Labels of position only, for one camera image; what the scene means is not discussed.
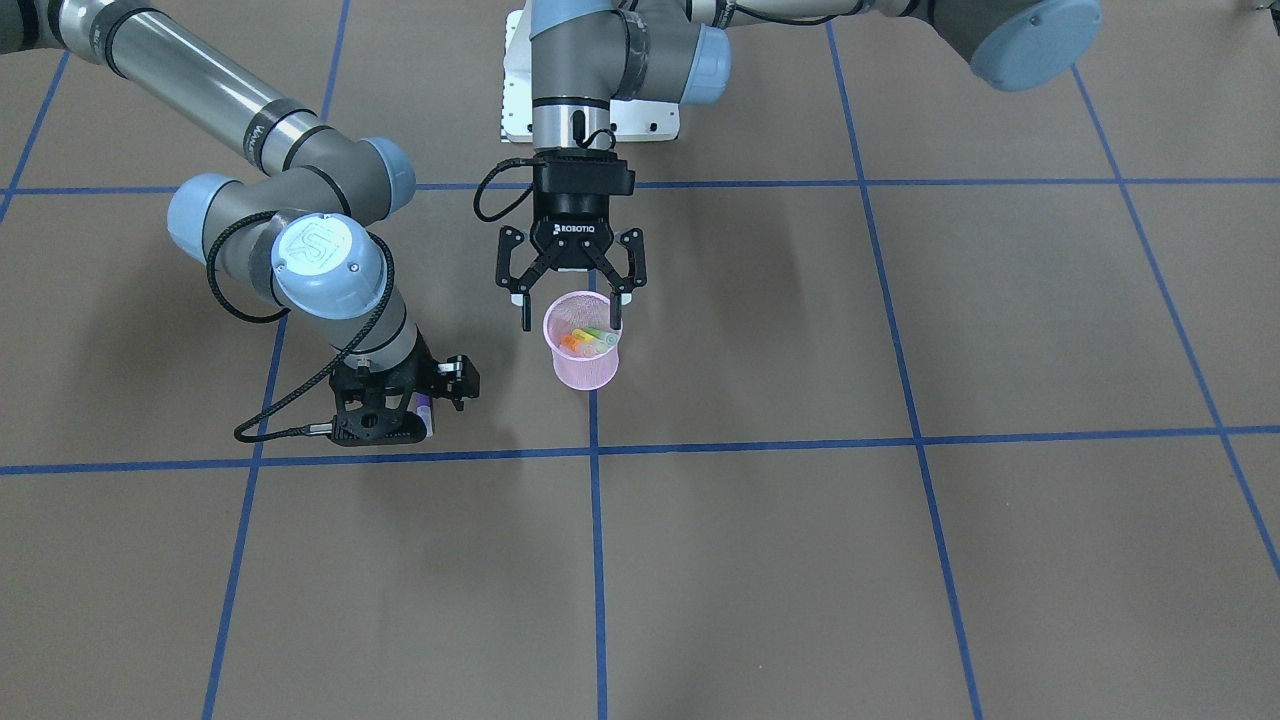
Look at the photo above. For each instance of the purple marker pen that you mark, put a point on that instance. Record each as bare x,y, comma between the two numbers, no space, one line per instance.
422,407

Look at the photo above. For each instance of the pink mesh pen holder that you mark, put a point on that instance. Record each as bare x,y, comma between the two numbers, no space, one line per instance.
580,309

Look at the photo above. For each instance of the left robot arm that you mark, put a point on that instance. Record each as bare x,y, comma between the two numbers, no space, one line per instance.
1012,45

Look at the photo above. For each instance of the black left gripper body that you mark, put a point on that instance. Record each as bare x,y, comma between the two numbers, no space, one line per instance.
572,228

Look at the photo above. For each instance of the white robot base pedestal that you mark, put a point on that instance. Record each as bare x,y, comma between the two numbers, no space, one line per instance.
583,73

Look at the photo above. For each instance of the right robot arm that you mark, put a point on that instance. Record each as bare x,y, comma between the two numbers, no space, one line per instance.
296,243

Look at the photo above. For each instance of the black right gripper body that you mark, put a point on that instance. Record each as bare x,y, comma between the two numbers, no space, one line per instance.
459,378

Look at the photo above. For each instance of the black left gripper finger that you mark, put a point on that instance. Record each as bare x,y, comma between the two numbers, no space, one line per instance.
519,286
623,285

